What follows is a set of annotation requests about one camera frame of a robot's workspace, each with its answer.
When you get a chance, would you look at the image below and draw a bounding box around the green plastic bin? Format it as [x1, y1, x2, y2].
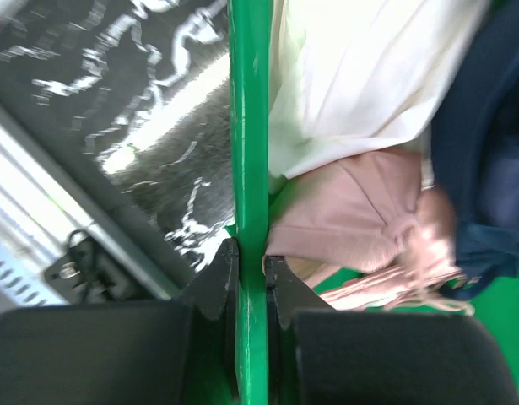
[229, 1, 519, 404]

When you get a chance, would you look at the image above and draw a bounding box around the white cloth garment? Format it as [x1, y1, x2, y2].
[268, 0, 489, 179]

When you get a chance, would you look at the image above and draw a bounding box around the pink satin bra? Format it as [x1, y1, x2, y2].
[266, 148, 474, 315]

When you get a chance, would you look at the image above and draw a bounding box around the navy blue garment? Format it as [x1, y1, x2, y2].
[431, 1, 519, 300]

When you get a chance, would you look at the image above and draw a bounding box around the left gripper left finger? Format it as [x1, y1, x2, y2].
[181, 238, 239, 401]

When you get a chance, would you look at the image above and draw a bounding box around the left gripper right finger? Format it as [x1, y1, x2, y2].
[263, 256, 322, 401]

